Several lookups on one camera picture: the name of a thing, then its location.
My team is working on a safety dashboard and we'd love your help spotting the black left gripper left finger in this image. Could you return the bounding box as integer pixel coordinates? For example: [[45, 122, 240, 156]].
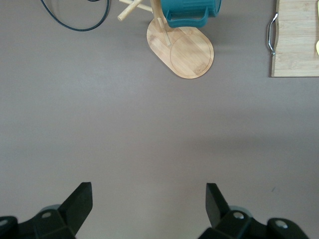
[[0, 182, 93, 239]]

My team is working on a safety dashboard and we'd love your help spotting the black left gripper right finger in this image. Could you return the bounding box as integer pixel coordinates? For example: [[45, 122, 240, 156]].
[[198, 183, 310, 239]]

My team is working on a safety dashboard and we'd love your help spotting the teal ribbed cup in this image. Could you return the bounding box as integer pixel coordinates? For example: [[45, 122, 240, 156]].
[[159, 0, 222, 28]]

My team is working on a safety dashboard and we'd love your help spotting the brown table cover mat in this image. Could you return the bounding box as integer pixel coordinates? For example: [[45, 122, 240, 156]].
[[0, 0, 319, 239]]

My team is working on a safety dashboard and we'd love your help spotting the wooden mug tree stand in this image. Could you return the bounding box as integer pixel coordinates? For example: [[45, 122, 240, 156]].
[[117, 0, 214, 79]]

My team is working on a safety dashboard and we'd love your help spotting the wooden cutting board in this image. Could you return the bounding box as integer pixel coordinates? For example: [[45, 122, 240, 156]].
[[267, 0, 319, 78]]

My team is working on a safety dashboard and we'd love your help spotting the black looped cable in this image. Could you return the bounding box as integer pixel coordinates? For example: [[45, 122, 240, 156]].
[[40, 0, 111, 32]]

